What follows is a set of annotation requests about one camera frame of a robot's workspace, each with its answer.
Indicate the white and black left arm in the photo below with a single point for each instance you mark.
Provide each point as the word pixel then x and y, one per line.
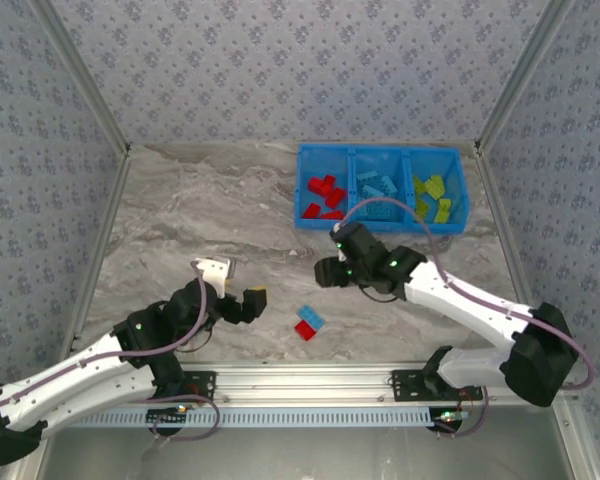
pixel 80 380

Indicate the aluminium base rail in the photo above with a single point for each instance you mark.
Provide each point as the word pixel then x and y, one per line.
pixel 305 382

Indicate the aluminium table side rail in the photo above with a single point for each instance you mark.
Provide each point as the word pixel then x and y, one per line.
pixel 505 240
pixel 97 250

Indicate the aluminium frame leg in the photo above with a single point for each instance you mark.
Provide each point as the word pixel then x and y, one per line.
pixel 22 467
pixel 575 445

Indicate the small controller board with LED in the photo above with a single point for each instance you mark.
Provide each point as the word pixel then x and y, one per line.
pixel 167 415
pixel 450 417

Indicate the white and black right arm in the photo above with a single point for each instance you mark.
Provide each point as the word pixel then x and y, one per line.
pixel 470 305

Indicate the aluminium frame post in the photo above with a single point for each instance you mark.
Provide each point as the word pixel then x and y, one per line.
pixel 80 75
pixel 525 75

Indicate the aluminium table end rail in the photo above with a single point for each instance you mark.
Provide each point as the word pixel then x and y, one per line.
pixel 230 143

